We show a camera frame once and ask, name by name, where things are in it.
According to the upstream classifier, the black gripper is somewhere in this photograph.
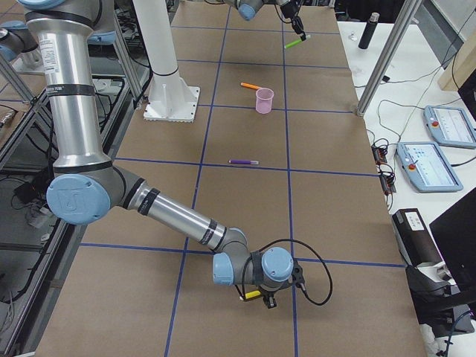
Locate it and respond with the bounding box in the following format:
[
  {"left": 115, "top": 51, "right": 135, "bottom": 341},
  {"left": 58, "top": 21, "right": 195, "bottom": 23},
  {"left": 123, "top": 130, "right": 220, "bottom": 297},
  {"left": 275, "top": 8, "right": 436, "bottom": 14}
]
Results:
[
  {"left": 258, "top": 284, "right": 292, "bottom": 309},
  {"left": 278, "top": 0, "right": 308, "bottom": 40}
]

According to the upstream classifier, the green highlighter pen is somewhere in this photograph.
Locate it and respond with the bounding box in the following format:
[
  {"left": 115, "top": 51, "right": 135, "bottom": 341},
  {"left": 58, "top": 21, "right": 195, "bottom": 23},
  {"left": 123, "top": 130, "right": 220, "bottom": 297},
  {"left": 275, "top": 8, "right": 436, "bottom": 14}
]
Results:
[{"left": 283, "top": 35, "right": 311, "bottom": 50}]

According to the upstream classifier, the yellow highlighter pen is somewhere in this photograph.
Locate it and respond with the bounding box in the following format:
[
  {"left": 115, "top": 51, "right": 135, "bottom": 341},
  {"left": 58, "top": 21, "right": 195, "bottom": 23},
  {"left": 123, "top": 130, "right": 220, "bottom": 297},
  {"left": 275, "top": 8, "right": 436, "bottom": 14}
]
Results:
[{"left": 240, "top": 290, "right": 262, "bottom": 301}]

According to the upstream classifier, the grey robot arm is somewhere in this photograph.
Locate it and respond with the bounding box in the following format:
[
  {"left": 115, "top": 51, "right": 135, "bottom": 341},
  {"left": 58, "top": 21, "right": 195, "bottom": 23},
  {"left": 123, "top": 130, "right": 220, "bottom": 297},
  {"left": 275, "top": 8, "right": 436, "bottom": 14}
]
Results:
[
  {"left": 23, "top": 1, "right": 305, "bottom": 308},
  {"left": 222, "top": 0, "right": 306, "bottom": 40}
]

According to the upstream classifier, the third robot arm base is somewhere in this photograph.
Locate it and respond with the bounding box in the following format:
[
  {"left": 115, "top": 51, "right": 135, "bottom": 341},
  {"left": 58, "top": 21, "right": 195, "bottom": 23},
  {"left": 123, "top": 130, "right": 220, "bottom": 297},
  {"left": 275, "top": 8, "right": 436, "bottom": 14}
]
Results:
[{"left": 1, "top": 20, "right": 42, "bottom": 69}]

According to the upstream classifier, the pink mesh pen holder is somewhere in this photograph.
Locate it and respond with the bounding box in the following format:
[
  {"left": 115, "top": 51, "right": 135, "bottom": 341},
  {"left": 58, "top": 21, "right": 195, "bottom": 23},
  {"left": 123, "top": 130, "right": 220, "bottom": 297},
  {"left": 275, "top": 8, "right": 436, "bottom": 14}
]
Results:
[{"left": 255, "top": 88, "right": 274, "bottom": 115}]

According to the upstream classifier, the orange highlighter pen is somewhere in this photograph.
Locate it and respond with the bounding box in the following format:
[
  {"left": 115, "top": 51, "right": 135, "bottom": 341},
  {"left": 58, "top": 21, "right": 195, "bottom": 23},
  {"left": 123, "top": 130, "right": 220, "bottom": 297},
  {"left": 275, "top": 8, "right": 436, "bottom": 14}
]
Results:
[{"left": 240, "top": 82, "right": 262, "bottom": 91}]

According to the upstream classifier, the purple highlighter pen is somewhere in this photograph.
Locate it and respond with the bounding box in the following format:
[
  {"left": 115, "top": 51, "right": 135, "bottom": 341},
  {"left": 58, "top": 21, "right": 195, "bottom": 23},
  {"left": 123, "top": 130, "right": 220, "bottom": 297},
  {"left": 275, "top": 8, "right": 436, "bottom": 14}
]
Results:
[{"left": 228, "top": 159, "right": 260, "bottom": 165}]

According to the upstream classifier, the black water bottle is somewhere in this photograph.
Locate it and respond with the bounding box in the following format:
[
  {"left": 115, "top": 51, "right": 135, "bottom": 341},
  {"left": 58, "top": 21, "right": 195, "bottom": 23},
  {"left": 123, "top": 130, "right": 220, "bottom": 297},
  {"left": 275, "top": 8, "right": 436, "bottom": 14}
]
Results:
[{"left": 358, "top": 12, "right": 380, "bottom": 50}]

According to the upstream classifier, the black cardboard box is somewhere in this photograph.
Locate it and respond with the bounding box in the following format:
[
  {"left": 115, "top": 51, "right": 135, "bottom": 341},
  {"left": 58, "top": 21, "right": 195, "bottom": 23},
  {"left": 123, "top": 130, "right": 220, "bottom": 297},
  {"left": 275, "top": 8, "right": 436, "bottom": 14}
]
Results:
[{"left": 391, "top": 208, "right": 443, "bottom": 268}]

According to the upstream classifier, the far teach pendant tablet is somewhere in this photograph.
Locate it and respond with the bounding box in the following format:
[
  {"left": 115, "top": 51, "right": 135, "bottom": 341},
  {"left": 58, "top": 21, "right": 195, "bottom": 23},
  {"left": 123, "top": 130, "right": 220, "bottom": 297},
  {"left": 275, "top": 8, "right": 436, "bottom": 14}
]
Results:
[{"left": 423, "top": 106, "right": 475, "bottom": 149}]

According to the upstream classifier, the teach pendant tablet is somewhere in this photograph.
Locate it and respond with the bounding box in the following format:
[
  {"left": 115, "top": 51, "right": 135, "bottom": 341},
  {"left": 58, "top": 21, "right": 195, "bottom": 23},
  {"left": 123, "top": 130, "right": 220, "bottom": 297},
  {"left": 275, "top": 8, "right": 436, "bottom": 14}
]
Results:
[
  {"left": 396, "top": 141, "right": 463, "bottom": 193},
  {"left": 423, "top": 106, "right": 475, "bottom": 149}
]

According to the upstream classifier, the near teach pendant tablet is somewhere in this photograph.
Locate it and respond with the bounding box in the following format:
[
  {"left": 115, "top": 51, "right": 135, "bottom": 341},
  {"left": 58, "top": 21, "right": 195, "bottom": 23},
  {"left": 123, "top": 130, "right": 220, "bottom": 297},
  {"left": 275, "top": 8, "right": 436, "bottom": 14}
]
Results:
[{"left": 396, "top": 141, "right": 463, "bottom": 193}]

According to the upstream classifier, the black monitor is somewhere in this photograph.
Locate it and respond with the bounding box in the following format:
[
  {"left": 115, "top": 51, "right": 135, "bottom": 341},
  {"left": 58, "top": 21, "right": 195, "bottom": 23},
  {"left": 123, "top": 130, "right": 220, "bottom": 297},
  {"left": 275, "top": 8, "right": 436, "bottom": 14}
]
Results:
[{"left": 430, "top": 189, "right": 476, "bottom": 289}]

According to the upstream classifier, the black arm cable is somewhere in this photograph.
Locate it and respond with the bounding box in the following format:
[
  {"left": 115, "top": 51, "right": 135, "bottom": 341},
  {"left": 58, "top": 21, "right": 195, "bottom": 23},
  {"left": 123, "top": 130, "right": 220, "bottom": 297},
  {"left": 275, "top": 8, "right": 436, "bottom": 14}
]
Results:
[{"left": 236, "top": 239, "right": 333, "bottom": 306}]

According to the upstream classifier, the aluminium frame post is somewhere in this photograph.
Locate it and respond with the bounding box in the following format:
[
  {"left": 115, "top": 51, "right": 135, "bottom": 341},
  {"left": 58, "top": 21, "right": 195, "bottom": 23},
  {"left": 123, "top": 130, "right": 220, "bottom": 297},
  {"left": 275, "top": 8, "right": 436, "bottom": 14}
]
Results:
[{"left": 356, "top": 0, "right": 423, "bottom": 117}]

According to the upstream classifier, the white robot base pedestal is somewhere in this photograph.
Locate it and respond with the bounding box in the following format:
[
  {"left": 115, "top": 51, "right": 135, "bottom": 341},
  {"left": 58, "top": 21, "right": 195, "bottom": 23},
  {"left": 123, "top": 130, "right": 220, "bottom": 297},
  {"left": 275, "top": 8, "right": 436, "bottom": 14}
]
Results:
[{"left": 133, "top": 0, "right": 200, "bottom": 123}]

